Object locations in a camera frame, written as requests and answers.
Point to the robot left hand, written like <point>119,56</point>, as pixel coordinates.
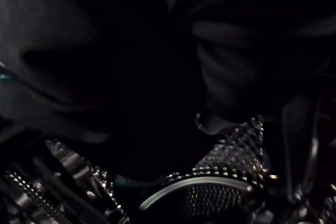
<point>225,58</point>

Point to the dark woven laundry basket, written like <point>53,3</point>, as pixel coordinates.
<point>210,197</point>

